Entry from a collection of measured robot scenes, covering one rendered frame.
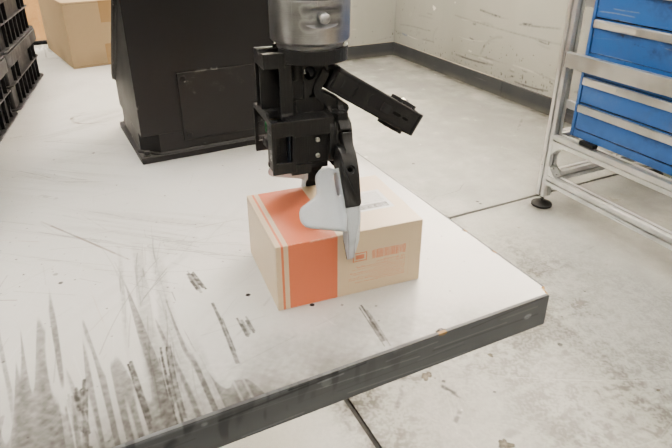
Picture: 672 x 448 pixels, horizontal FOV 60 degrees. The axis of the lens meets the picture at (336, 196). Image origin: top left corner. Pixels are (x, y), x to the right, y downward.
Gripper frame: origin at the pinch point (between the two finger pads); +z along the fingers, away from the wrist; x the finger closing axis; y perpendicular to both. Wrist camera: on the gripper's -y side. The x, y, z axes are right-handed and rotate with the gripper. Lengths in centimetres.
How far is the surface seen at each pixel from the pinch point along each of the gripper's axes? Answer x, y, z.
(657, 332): -35, -110, 75
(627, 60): -87, -133, 12
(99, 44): -108, 22, 0
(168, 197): -24.3, 15.5, 5.2
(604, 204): -81, -132, 61
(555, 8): -209, -207, 18
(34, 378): 7.4, 30.4, 5.3
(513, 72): -234, -205, 58
